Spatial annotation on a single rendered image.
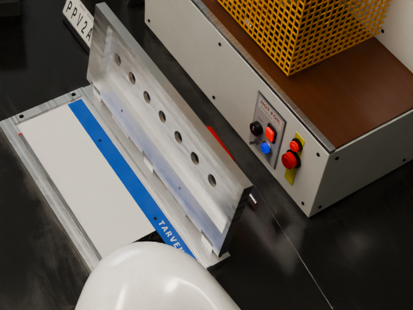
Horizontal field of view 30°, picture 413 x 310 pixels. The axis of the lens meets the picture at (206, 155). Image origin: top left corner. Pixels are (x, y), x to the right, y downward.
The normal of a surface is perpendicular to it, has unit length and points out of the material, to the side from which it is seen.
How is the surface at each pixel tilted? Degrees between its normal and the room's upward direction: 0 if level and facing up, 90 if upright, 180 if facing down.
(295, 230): 0
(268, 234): 0
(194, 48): 90
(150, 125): 81
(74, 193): 0
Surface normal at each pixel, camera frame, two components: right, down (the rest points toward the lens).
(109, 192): 0.07, -0.59
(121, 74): -0.81, 0.31
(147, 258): -0.11, -0.83
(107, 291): -0.41, -0.62
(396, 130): 0.55, 0.69
